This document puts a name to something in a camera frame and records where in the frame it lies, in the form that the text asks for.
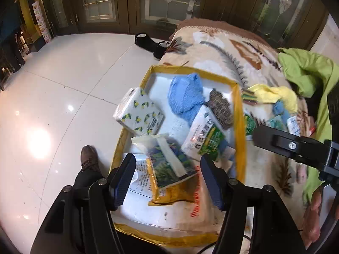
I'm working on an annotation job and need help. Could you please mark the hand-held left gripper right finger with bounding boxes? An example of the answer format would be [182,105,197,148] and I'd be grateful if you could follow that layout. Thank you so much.
[200,156,308,254]

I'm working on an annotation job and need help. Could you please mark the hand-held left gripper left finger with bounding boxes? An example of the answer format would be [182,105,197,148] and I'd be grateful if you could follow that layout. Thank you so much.
[30,153,137,254]

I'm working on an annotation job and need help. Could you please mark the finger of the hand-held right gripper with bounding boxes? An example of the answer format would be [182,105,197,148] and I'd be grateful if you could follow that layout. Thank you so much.
[251,125,331,170]

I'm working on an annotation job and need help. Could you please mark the teal tube pack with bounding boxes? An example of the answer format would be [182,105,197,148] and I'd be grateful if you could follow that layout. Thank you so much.
[266,118,288,133]

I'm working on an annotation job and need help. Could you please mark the yellow packet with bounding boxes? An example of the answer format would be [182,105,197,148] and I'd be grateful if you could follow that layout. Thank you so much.
[147,159,202,207]

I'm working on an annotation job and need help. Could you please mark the clear packet blue green print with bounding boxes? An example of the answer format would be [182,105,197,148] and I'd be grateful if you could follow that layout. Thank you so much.
[131,133,199,188]

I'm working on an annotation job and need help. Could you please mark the yellow towel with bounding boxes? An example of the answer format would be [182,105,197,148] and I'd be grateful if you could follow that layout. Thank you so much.
[250,83,298,114]

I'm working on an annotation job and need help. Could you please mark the grey speckled pouch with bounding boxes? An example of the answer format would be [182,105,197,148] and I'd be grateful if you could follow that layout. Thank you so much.
[205,88,235,131]

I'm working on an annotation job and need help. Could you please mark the lemon print tissue pack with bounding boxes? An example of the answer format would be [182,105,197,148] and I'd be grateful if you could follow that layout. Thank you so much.
[113,87,165,135]

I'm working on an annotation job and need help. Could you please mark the blue towel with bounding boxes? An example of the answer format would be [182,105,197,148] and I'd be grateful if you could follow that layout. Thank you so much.
[167,73,206,123]

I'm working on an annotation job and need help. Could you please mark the yellow rimmed white box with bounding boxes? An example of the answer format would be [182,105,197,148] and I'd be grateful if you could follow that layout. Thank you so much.
[107,65,248,248]

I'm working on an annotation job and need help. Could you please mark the person's right hand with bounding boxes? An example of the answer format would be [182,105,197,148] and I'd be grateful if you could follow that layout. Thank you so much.
[302,188,326,249]

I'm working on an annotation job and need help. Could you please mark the small packets on blanket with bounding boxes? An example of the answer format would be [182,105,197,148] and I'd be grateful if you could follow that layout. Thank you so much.
[273,101,292,125]

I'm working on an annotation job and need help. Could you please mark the person's leg black trousers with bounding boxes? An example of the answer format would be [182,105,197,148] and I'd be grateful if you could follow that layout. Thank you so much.
[73,169,106,191]

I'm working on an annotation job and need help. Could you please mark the person's brown shoe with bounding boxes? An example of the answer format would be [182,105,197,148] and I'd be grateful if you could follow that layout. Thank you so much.
[79,145,101,174]

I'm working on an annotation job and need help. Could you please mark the green striped packet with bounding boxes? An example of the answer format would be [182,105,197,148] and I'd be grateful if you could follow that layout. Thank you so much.
[241,90,258,104]

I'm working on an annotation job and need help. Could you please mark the green duvet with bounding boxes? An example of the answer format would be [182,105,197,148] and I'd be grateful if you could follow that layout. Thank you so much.
[277,47,339,207]

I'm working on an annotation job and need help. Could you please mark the leaf print blanket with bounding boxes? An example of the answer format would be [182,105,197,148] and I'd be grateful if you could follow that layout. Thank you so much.
[159,18,331,217]

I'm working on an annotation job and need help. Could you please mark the black slipper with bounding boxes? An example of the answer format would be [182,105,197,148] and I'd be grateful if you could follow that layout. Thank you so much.
[154,41,172,59]
[135,32,161,52]

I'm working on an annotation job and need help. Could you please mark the wooden chair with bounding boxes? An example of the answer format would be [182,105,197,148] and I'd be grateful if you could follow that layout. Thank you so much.
[0,32,27,85]

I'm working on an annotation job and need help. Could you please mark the wooden glass door cabinet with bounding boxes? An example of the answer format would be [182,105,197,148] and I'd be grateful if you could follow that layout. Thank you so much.
[40,0,329,51]

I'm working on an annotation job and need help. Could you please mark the stack of printed cartons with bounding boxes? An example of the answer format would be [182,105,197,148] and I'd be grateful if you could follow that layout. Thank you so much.
[32,1,52,43]

